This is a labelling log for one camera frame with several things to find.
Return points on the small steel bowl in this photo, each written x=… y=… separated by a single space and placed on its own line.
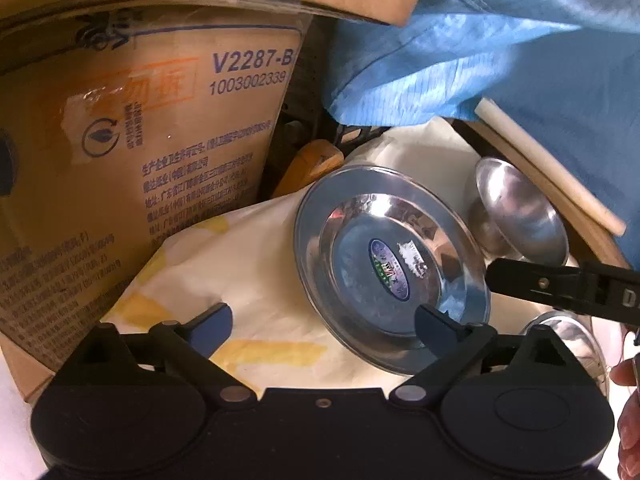
x=520 y=210
x=575 y=342

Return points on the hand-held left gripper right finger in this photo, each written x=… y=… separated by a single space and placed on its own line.
x=434 y=327

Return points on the black perforated crate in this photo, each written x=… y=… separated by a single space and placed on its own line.
x=305 y=85

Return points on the cream round rod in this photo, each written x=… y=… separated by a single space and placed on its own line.
x=540 y=160

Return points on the person's right hand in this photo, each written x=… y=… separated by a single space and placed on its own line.
x=630 y=440

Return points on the steel plate with sticker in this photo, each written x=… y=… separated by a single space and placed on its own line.
x=350 y=260

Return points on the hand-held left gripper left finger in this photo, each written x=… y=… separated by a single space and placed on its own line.
x=216 y=327

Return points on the blue cloth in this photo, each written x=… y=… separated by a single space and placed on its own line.
x=450 y=60

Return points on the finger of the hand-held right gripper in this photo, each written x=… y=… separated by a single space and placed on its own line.
x=530 y=282

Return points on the printed cardboard box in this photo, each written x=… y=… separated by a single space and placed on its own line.
x=150 y=160

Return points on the cream sheet with yellow pattern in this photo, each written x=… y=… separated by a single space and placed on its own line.
x=250 y=260

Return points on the orange rounded object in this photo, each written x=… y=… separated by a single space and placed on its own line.
x=305 y=170

